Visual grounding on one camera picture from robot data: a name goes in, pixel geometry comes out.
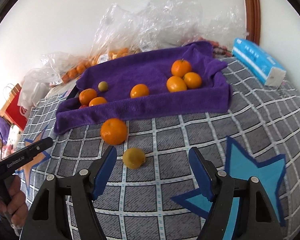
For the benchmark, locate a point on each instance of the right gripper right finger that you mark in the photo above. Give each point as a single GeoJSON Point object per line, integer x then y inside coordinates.
{"type": "Point", "coordinates": [256, 218]}

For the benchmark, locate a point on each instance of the grey checked table cloth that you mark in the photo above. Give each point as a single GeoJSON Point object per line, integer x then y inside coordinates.
{"type": "Point", "coordinates": [137, 203]}

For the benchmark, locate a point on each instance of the clear bag of kumquats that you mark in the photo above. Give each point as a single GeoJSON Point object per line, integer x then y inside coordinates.
{"type": "Point", "coordinates": [117, 35]}

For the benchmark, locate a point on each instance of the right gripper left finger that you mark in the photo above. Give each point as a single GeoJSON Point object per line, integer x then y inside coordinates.
{"type": "Point", "coordinates": [48, 218]}

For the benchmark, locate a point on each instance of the person's left hand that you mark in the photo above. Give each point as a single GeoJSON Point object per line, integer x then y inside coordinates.
{"type": "Point", "coordinates": [17, 208]}

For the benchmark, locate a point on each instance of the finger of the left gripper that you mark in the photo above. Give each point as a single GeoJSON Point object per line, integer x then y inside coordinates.
{"type": "Point", "coordinates": [34, 148]}

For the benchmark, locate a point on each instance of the large orange mandarin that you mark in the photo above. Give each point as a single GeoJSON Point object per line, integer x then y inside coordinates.
{"type": "Point", "coordinates": [114, 131]}
{"type": "Point", "coordinates": [87, 95]}

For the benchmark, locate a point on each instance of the brown wooden door frame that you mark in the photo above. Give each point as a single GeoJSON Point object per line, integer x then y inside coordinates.
{"type": "Point", "coordinates": [253, 20]}

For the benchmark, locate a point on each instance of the blue tissue pack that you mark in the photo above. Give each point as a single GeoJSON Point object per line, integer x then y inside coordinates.
{"type": "Point", "coordinates": [267, 70]}

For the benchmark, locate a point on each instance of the small orange fruit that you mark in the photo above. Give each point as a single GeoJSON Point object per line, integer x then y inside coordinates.
{"type": "Point", "coordinates": [192, 80]}

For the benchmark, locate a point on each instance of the purple towel lined tray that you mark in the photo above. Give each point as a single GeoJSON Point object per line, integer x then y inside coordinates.
{"type": "Point", "coordinates": [152, 68]}

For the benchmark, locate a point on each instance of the white plastic shopping bag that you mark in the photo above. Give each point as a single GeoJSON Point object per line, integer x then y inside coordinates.
{"type": "Point", "coordinates": [32, 92]}

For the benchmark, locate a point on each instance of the yellow-green round fruit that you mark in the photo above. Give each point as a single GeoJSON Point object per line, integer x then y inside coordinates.
{"type": "Point", "coordinates": [103, 86]}

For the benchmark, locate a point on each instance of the large crumpled clear bag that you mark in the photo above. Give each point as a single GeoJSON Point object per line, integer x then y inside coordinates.
{"type": "Point", "coordinates": [176, 23]}

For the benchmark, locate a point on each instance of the red paper shopping bag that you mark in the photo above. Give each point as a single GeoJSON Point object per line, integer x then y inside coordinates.
{"type": "Point", "coordinates": [12, 112]}

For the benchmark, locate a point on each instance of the clear bag of tangerines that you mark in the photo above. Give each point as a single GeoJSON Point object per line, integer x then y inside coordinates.
{"type": "Point", "coordinates": [57, 68]}

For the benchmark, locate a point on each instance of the pale yellow round fruit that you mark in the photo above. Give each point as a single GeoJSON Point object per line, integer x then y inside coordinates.
{"type": "Point", "coordinates": [133, 158]}

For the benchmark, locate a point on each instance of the small orange tangerine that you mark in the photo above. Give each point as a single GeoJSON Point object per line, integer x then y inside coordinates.
{"type": "Point", "coordinates": [180, 68]}

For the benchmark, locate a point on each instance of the oval orange kumquat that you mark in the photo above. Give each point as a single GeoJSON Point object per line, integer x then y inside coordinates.
{"type": "Point", "coordinates": [176, 84]}

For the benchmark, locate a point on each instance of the small orange with stem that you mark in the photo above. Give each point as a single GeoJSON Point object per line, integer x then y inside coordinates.
{"type": "Point", "coordinates": [97, 101]}

